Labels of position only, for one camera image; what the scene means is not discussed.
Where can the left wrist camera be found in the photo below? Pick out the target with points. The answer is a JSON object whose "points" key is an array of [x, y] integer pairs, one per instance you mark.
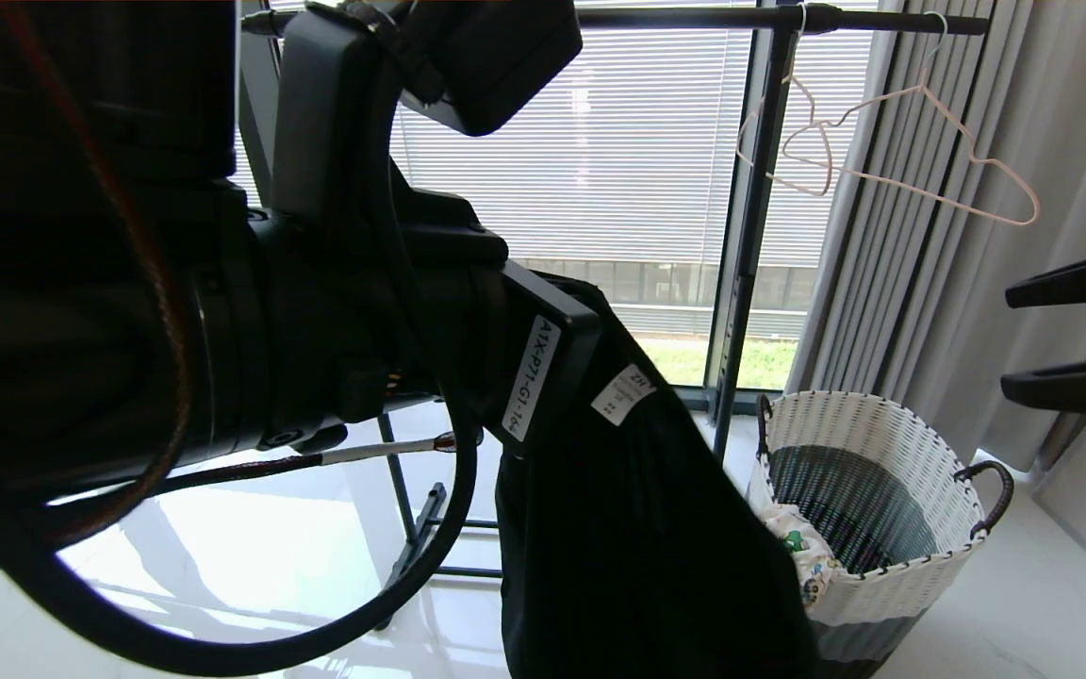
{"points": [[326, 113]]}

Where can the pink clothes hanger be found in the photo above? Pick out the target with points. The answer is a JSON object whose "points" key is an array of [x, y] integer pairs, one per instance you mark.
{"points": [[830, 170], [939, 197]]}

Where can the window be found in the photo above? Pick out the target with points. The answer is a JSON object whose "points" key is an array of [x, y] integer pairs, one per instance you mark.
{"points": [[618, 189]]}

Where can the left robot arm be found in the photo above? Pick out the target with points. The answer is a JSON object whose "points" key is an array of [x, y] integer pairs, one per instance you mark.
{"points": [[53, 283]]}

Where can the black garment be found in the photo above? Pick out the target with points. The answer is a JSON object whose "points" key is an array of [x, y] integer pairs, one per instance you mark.
{"points": [[637, 528]]}

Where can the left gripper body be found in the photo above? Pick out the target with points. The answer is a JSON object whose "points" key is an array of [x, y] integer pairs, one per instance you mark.
{"points": [[430, 321]]}

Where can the beige curtain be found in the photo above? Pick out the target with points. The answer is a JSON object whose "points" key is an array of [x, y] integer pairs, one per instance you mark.
{"points": [[1071, 113]]}

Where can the cream printed garment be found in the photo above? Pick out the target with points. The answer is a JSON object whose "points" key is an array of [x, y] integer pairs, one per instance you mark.
{"points": [[802, 556]]}

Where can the black clothes rack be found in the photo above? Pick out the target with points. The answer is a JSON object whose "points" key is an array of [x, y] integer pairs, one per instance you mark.
{"points": [[675, 17]]}

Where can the white laundry basket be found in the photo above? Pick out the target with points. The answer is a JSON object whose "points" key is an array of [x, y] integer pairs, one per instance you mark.
{"points": [[892, 585]]}

